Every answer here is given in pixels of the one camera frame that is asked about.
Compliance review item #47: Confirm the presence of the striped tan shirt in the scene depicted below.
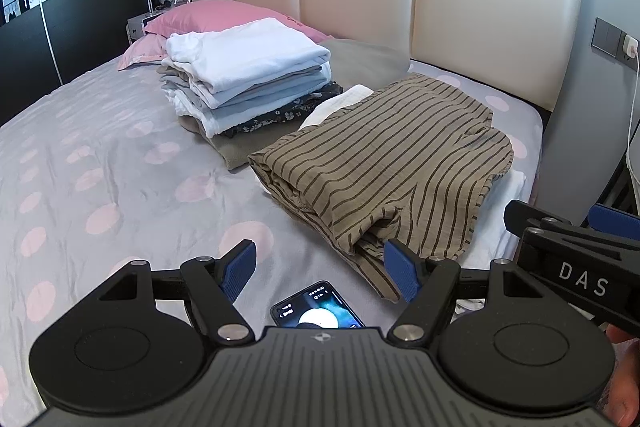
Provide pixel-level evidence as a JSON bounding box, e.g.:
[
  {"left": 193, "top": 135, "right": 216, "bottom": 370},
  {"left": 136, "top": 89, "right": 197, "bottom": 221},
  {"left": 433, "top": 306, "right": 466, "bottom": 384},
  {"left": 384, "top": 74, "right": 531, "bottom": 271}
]
[{"left": 247, "top": 74, "right": 516, "bottom": 258}]

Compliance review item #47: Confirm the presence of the pink patterned pillow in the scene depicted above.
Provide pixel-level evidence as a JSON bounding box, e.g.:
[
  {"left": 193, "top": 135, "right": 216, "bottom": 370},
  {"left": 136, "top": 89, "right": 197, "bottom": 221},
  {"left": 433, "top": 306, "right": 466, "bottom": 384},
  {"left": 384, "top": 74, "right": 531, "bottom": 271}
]
[{"left": 116, "top": 33, "right": 168, "bottom": 72}]

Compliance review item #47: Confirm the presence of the black smartphone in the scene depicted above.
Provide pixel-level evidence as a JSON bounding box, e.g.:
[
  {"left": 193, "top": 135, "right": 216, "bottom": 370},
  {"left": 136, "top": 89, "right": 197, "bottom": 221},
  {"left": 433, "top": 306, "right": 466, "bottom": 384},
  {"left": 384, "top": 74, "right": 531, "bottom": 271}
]
[{"left": 270, "top": 279, "right": 367, "bottom": 330}]

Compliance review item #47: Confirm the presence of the grey wall socket panel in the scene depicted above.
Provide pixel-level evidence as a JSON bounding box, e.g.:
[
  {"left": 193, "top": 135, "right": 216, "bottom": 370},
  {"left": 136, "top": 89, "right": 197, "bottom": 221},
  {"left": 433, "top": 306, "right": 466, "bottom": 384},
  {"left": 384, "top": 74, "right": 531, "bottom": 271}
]
[{"left": 592, "top": 17, "right": 640, "bottom": 65}]

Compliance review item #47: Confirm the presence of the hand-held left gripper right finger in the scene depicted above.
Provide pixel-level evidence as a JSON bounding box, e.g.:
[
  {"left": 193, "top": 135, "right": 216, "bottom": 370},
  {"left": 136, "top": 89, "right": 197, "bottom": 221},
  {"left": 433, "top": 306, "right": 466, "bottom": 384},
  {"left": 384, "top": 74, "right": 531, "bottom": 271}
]
[{"left": 382, "top": 238, "right": 546, "bottom": 349}]

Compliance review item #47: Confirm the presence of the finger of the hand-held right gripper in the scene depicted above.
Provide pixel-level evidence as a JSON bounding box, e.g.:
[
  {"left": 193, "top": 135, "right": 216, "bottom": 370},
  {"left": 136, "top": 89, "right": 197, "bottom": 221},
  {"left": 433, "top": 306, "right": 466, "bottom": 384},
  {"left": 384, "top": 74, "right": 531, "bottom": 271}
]
[
  {"left": 504, "top": 200, "right": 640, "bottom": 258},
  {"left": 587, "top": 203, "right": 640, "bottom": 235}
]

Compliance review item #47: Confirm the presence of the stack of folded clothes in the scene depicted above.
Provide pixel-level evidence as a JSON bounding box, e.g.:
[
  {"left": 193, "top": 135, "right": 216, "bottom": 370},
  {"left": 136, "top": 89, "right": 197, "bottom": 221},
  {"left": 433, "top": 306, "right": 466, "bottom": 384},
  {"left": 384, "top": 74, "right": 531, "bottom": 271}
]
[{"left": 159, "top": 17, "right": 346, "bottom": 172}]

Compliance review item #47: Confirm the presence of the nightstand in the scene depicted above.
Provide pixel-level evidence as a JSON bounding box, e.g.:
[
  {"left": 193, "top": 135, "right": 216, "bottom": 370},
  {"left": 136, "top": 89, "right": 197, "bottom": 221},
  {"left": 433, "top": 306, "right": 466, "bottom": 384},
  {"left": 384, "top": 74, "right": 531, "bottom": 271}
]
[{"left": 126, "top": 4, "right": 173, "bottom": 45}]

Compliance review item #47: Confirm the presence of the person's right hand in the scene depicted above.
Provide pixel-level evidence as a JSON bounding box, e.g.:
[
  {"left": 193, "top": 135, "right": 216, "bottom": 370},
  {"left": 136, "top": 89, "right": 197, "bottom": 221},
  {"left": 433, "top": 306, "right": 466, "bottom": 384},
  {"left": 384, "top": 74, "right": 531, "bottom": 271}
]
[{"left": 602, "top": 324, "right": 640, "bottom": 427}]

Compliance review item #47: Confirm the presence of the white folded cloth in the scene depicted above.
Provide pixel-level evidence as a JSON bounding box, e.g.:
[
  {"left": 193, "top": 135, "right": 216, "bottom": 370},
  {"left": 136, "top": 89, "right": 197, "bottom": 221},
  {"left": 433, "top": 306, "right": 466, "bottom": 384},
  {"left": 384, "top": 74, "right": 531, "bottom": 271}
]
[{"left": 299, "top": 83, "right": 528, "bottom": 314}]

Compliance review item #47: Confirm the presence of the black wardrobe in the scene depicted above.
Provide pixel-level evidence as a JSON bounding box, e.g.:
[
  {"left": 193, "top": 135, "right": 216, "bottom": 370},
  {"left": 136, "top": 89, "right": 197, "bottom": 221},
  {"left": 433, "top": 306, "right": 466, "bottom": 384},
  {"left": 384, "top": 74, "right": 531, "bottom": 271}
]
[{"left": 0, "top": 0, "right": 162, "bottom": 125}]

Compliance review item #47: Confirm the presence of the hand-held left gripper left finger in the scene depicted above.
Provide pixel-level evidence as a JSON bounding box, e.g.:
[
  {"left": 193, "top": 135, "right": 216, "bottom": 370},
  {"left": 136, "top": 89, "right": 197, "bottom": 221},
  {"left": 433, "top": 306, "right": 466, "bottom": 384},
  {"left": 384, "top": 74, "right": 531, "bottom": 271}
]
[{"left": 95, "top": 239, "right": 258, "bottom": 348}]

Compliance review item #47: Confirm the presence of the white cable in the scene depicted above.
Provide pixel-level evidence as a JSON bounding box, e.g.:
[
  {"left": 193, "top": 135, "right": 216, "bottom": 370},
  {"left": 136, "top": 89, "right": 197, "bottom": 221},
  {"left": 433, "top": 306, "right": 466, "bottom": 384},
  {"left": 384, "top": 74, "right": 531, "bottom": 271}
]
[{"left": 622, "top": 54, "right": 640, "bottom": 188}]

